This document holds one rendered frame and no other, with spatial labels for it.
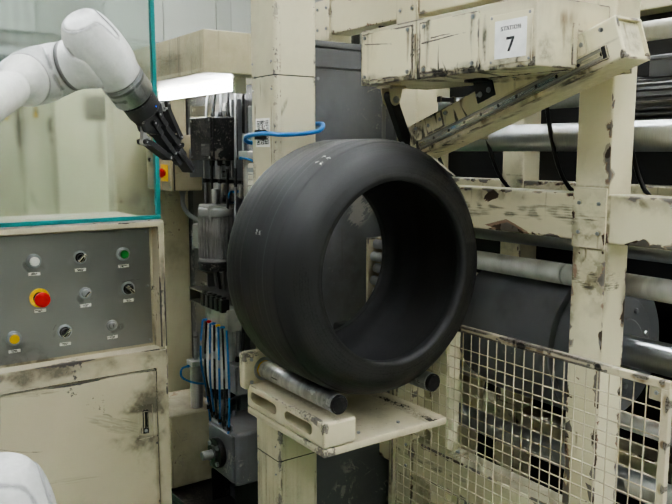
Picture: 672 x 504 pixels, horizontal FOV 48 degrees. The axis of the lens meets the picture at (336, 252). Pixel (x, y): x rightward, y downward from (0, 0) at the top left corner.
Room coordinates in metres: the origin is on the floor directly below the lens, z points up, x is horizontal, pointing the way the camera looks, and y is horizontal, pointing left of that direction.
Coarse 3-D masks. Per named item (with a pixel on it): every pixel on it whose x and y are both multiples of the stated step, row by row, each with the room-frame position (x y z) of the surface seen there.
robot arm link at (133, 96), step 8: (136, 80) 1.54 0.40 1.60; (144, 80) 1.57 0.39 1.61; (128, 88) 1.54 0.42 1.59; (136, 88) 1.55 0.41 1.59; (144, 88) 1.57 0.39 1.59; (112, 96) 1.55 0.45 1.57; (120, 96) 1.54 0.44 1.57; (128, 96) 1.55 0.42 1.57; (136, 96) 1.55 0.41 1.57; (144, 96) 1.57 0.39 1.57; (120, 104) 1.57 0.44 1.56; (128, 104) 1.56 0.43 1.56; (136, 104) 1.56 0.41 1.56
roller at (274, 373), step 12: (264, 372) 1.84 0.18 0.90; (276, 372) 1.80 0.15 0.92; (288, 372) 1.78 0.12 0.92; (276, 384) 1.81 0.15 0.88; (288, 384) 1.74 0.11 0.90; (300, 384) 1.71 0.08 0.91; (312, 384) 1.69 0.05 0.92; (300, 396) 1.71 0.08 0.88; (312, 396) 1.66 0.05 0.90; (324, 396) 1.62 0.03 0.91; (336, 396) 1.60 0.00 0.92; (324, 408) 1.63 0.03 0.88; (336, 408) 1.60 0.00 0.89
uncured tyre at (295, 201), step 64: (256, 192) 1.70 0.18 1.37; (320, 192) 1.57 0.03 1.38; (384, 192) 2.00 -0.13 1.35; (448, 192) 1.75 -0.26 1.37; (256, 256) 1.59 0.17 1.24; (320, 256) 1.54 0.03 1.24; (384, 256) 2.03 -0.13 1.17; (448, 256) 1.93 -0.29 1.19; (256, 320) 1.62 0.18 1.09; (320, 320) 1.54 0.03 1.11; (384, 320) 1.99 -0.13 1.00; (448, 320) 1.75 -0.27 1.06; (320, 384) 1.63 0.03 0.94; (384, 384) 1.65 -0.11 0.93
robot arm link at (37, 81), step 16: (32, 48) 1.50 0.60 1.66; (48, 48) 1.51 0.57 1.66; (0, 64) 1.53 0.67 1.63; (16, 64) 1.47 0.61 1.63; (32, 64) 1.47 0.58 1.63; (48, 64) 1.49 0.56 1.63; (0, 80) 1.14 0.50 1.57; (16, 80) 1.18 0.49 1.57; (32, 80) 1.46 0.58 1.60; (48, 80) 1.49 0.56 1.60; (0, 96) 1.11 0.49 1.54; (16, 96) 1.16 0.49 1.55; (32, 96) 1.48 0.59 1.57; (48, 96) 1.50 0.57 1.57; (0, 112) 1.10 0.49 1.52
